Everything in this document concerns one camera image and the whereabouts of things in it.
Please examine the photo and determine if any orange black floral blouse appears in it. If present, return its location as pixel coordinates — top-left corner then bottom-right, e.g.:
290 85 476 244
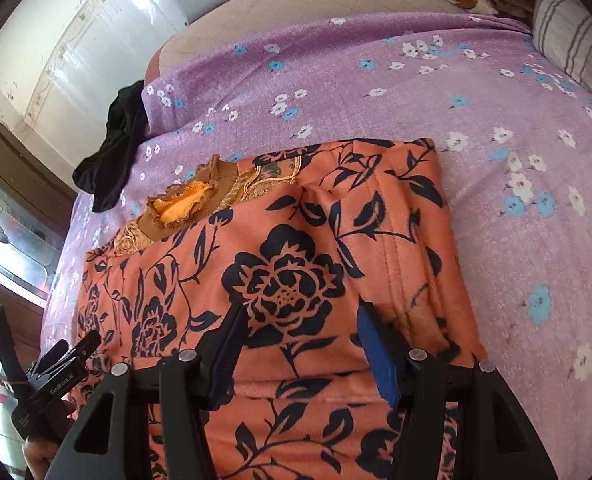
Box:
72 139 486 479

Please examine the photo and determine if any person's left hand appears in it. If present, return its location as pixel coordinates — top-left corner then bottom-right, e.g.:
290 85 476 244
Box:
22 398 77 480

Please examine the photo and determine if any brown wooden glass door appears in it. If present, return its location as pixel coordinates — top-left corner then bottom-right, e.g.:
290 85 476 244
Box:
0 94 77 480

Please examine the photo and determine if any black crumpled garment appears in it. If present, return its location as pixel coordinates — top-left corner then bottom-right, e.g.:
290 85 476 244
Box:
72 80 147 214

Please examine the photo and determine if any purple floral bed sheet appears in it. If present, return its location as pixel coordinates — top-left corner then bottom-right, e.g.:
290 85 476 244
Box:
43 13 592 479

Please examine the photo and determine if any striped floral cushion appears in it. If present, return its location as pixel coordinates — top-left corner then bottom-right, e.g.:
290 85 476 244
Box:
532 0 592 92

